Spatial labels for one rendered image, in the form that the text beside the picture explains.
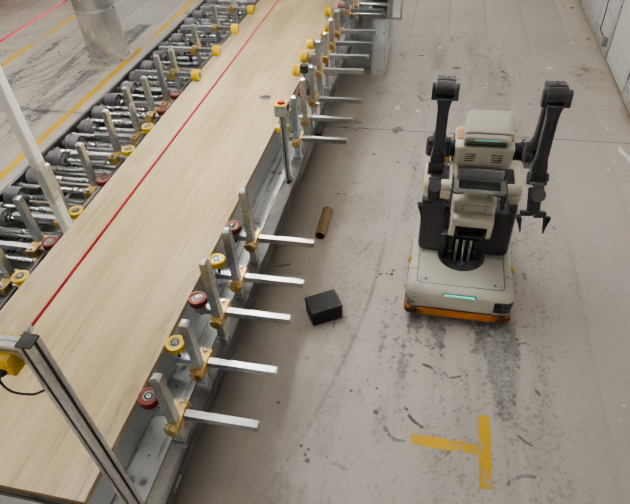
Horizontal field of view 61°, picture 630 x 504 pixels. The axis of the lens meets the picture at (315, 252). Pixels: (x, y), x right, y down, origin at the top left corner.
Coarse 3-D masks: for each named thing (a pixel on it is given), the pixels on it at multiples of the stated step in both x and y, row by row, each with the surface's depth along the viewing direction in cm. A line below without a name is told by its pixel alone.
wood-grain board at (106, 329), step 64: (320, 0) 519; (256, 64) 416; (192, 128) 348; (256, 128) 343; (128, 192) 298; (192, 192) 295; (64, 256) 261; (128, 256) 259; (192, 256) 256; (0, 320) 232; (64, 320) 230; (128, 320) 228; (0, 384) 208; (128, 384) 204; (0, 448) 188; (64, 448) 186
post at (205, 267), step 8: (200, 264) 212; (208, 264) 213; (208, 272) 214; (208, 280) 217; (208, 288) 221; (216, 288) 224; (208, 296) 224; (216, 296) 225; (216, 304) 227; (216, 312) 230; (224, 328) 239; (224, 336) 241
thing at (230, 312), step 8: (200, 312) 239; (208, 312) 239; (232, 312) 235; (240, 312) 235; (248, 312) 235; (256, 312) 235; (264, 312) 234; (264, 320) 234; (272, 320) 233; (280, 320) 232; (288, 320) 231
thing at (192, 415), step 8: (160, 408) 204; (184, 416) 202; (192, 416) 201; (200, 416) 201; (208, 416) 201; (216, 416) 200; (224, 416) 200; (232, 416) 200; (216, 424) 201; (224, 424) 199; (232, 424) 198; (240, 424) 198; (248, 424) 197; (256, 424) 197
